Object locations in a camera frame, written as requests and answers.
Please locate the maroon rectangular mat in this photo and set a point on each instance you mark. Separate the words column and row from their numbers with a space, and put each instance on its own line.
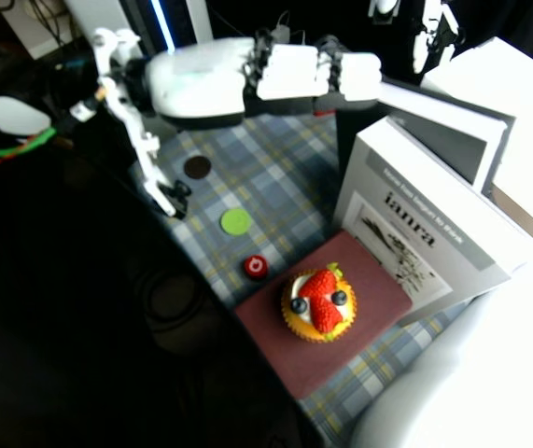
column 378, row 289

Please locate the toy strawberry cupcake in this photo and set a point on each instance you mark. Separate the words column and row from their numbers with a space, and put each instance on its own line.
column 319, row 305

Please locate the white book with ianra print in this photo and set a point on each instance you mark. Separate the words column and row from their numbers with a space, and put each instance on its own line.
column 415, row 205

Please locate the white power strip with chargers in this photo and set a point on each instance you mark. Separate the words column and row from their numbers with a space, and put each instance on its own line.
column 281, row 32

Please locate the large white rounded shell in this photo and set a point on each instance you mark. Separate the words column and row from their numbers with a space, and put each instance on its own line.
column 471, row 382

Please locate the dark brown round disc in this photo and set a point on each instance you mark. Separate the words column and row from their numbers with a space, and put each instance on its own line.
column 197, row 166

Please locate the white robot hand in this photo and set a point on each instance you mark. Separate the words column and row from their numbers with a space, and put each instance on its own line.
column 200, row 84
column 434, row 37

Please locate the green round disc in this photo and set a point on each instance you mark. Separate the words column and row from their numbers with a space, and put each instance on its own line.
column 236, row 222

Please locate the blue plaid tablecloth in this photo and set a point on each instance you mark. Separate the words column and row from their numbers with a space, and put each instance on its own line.
column 275, row 186

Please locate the white column with blue light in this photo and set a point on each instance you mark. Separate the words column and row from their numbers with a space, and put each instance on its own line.
column 186, row 18

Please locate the red round button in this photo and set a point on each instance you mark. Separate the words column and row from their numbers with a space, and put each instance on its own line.
column 255, row 266

